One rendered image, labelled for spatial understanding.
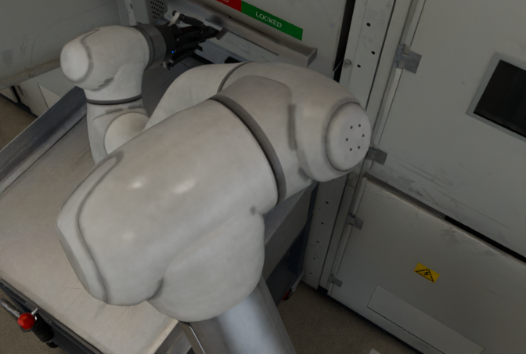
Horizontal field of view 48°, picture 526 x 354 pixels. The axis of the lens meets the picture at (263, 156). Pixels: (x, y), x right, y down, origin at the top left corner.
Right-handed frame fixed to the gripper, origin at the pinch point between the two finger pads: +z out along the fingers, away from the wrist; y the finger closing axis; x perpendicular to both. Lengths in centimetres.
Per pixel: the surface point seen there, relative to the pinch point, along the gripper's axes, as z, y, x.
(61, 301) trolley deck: -44, 47, 9
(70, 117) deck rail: -14.6, 29.3, -21.2
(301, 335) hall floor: 39, 96, 44
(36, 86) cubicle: 37, 63, -83
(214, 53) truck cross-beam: 11.5, 8.3, -2.4
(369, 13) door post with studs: -8.8, -20.8, 36.2
